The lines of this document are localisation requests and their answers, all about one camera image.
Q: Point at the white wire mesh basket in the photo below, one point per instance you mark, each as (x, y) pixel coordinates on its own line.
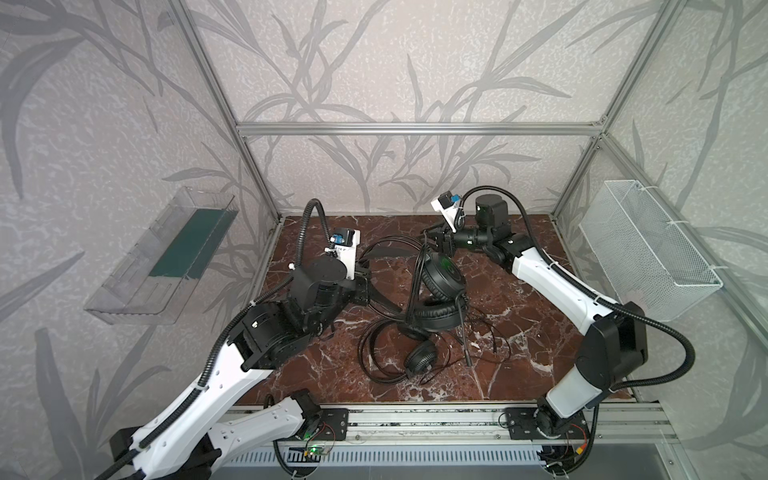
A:
(645, 255)

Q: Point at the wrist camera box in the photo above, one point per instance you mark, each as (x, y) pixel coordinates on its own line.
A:
(343, 246)
(450, 207)

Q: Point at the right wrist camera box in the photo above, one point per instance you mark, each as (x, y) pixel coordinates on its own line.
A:
(450, 207)

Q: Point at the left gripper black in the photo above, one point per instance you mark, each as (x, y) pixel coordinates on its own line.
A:
(362, 282)

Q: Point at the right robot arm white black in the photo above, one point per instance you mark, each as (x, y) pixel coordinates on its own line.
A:
(614, 335)

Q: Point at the clear plastic wall bin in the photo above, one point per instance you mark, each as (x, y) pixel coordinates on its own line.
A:
(156, 279)

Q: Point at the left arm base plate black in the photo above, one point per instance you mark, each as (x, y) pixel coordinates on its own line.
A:
(327, 425)

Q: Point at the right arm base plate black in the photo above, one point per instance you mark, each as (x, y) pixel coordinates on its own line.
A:
(522, 423)

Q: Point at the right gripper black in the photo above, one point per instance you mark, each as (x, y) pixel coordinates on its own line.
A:
(442, 237)

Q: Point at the green mat in bin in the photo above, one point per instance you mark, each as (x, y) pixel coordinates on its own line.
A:
(195, 245)

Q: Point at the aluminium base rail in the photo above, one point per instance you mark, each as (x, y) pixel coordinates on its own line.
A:
(402, 423)

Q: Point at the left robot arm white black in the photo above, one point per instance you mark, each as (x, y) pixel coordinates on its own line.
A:
(189, 439)

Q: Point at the aluminium frame crossbar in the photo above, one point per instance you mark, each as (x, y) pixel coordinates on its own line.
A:
(256, 129)

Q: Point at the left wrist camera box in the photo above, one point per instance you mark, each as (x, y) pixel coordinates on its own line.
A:
(343, 246)

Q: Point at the black headphones with cable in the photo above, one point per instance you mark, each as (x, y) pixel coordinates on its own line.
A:
(388, 356)
(436, 302)

